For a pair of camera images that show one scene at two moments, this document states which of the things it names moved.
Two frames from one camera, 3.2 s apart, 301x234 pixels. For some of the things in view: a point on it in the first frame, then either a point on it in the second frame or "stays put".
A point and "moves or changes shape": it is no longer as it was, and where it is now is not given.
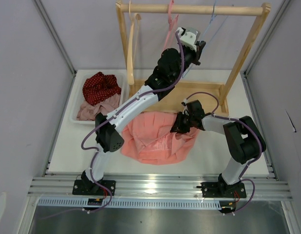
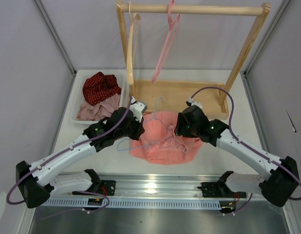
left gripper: (196, 55) -> (139, 129)
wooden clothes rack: (213, 95) stays put
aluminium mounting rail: (60, 185) stays put
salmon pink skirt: (147, 136) moves or changes shape
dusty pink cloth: (88, 112) stays put
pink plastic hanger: (172, 20) stays put
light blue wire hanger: (212, 35) -> (152, 143)
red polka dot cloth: (100, 87) stays put
